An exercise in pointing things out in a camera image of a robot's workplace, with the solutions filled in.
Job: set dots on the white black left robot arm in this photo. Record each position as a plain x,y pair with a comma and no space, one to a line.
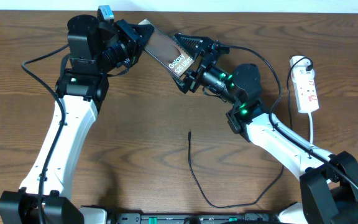
97,45

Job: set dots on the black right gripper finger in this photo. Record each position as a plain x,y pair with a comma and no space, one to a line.
186,84
192,45

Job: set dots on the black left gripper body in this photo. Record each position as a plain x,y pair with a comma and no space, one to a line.
125,41

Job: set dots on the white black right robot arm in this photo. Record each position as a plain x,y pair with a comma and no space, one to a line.
328,182

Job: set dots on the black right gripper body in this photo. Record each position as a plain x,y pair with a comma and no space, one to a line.
206,63

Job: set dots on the white power strip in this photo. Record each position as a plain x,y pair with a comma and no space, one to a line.
302,75

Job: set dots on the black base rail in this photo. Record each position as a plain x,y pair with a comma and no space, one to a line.
194,218

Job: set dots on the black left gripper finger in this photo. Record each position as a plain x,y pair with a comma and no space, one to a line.
135,58
142,33

